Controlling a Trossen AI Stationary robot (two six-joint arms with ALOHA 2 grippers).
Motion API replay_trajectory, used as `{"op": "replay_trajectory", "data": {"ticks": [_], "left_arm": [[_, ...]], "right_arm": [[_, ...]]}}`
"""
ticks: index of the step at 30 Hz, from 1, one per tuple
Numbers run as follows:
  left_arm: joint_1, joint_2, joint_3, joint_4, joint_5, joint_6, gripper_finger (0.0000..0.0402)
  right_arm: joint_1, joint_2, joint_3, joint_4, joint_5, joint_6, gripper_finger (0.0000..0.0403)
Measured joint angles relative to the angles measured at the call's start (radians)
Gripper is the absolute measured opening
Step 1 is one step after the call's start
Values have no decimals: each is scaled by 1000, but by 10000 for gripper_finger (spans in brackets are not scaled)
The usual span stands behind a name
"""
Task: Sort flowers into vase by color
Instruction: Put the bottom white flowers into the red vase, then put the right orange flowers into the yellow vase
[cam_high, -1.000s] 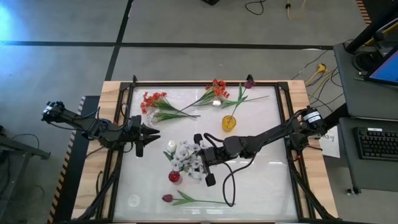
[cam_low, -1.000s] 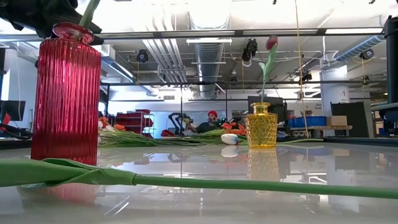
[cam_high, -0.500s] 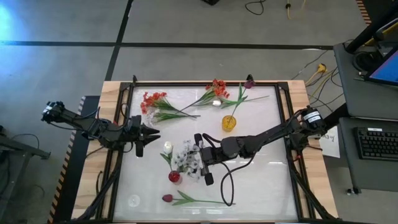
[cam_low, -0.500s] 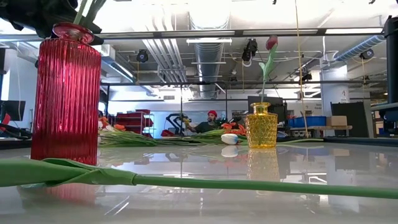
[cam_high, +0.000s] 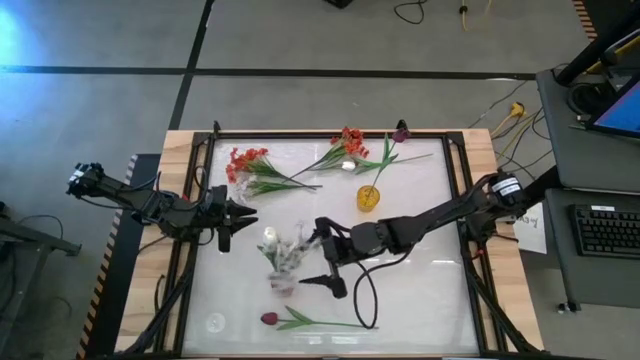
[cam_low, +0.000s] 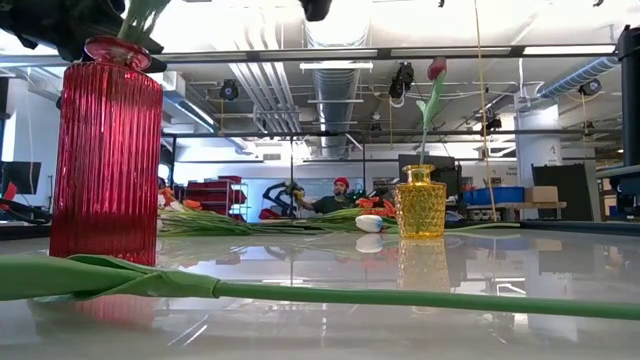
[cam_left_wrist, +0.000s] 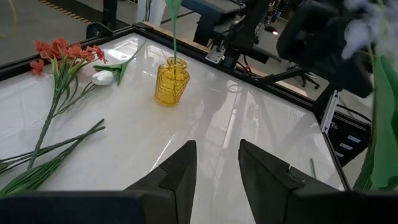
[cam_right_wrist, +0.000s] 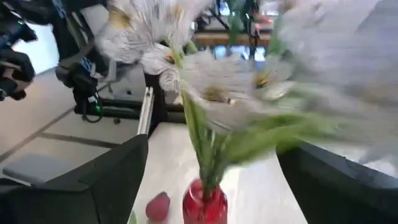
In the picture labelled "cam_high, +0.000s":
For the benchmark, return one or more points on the black panel striped edge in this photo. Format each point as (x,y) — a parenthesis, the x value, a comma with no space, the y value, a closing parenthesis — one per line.
(107,280)

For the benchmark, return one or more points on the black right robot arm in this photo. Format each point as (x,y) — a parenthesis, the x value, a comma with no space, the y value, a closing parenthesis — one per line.
(440,215)

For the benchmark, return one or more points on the yellow textured glass vase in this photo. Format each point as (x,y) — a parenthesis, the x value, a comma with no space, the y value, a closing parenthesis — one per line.
(368,199)

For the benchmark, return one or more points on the grey metal stand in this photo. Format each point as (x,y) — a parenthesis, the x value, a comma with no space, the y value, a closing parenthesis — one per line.
(30,240)

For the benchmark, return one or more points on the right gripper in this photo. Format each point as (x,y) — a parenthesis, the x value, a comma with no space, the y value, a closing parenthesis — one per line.
(345,247)

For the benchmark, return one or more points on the white flower bunch green leaves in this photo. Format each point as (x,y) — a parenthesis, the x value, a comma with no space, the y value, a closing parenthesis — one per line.
(272,187)

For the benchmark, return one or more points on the dark red tulip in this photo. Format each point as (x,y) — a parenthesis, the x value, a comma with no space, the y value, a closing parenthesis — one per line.
(270,318)

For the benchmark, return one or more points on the orange flower bunch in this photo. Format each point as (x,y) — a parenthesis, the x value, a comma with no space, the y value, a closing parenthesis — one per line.
(245,161)
(350,145)

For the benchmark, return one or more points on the laptop with blue screen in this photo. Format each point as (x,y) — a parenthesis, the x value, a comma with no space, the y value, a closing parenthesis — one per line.
(622,112)

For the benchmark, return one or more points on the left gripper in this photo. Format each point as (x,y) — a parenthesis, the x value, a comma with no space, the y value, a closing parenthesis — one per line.
(215,210)

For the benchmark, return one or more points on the white patterned flower bunch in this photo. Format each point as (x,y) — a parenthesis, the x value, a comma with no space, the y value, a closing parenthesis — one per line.
(290,250)

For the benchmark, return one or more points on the white paper sheet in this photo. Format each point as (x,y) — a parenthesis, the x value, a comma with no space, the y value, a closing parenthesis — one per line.
(532,232)

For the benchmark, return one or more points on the black keyboard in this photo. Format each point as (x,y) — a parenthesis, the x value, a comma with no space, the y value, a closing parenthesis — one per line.
(605,232)

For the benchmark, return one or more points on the purple tulip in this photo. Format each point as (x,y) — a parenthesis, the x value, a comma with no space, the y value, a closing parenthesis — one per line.
(400,134)

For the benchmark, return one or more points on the grey keyboard desk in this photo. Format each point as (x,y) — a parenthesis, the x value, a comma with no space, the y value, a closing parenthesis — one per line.
(560,280)

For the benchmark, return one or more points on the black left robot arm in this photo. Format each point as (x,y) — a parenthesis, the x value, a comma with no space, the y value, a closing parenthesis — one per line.
(150,205)

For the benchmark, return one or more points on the black aluminium table frame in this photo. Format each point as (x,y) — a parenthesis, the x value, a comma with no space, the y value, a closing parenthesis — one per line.
(325,134)

